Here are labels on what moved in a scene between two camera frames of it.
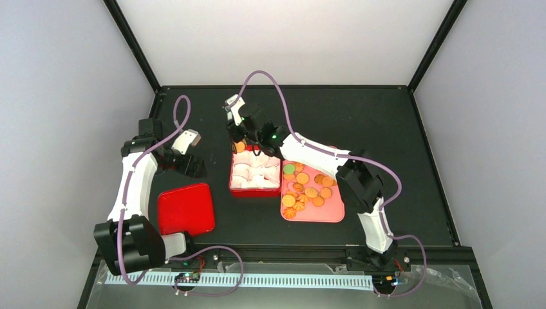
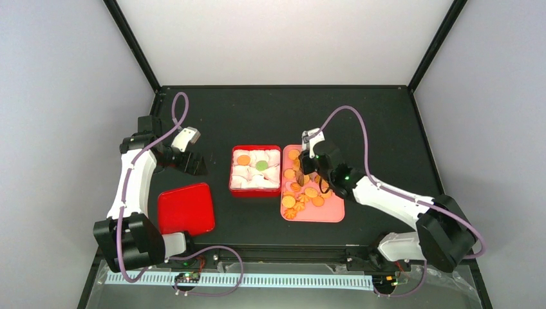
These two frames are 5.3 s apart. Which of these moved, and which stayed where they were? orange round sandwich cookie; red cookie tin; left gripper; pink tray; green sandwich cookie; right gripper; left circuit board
Moved: right gripper; green sandwich cookie; orange round sandwich cookie
Stayed: red cookie tin; pink tray; left circuit board; left gripper
